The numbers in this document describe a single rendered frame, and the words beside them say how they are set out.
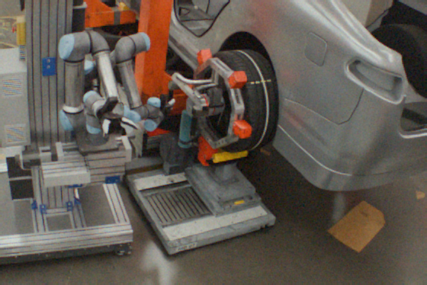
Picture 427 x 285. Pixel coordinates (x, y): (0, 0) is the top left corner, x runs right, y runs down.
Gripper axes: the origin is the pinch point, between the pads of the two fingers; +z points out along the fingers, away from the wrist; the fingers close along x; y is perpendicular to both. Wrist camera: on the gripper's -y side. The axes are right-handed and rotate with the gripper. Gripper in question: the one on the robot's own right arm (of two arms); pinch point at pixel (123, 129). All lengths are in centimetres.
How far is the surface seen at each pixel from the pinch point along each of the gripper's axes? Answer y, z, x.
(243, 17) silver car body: -31, -69, -114
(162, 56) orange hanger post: 12, -103, -85
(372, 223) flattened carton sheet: 93, 29, -218
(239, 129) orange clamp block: 24, -24, -93
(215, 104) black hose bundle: 14, -39, -83
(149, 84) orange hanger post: 32, -104, -81
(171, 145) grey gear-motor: 71, -83, -96
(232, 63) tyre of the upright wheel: -5, -53, -102
